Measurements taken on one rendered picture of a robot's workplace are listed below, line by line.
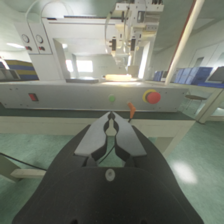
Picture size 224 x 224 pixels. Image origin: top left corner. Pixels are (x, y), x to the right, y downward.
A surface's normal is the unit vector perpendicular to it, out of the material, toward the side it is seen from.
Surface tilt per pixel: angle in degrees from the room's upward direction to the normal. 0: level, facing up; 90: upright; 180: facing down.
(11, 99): 90
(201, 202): 0
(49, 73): 90
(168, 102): 90
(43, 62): 90
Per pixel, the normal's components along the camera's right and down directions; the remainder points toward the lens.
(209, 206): 0.02, -0.88
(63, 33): 0.00, 0.47
